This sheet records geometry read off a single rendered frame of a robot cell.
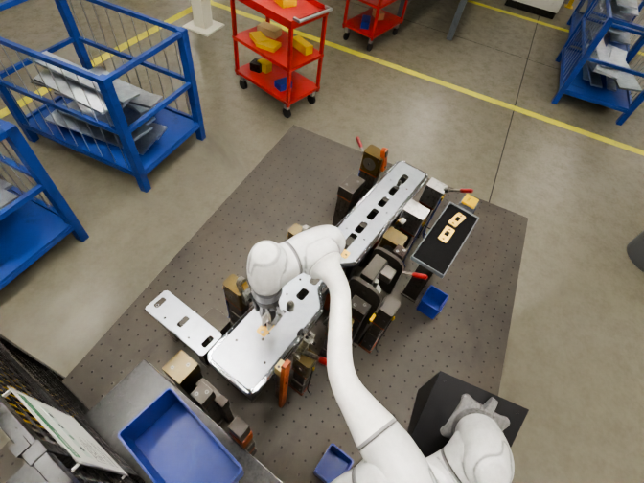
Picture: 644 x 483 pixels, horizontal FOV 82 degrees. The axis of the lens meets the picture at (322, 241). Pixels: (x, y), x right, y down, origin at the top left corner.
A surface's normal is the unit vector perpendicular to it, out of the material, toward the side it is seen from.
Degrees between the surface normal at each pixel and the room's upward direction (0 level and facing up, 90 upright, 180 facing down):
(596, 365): 0
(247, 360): 0
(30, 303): 0
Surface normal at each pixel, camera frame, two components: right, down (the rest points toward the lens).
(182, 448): 0.11, -0.58
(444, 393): -0.18, 0.06
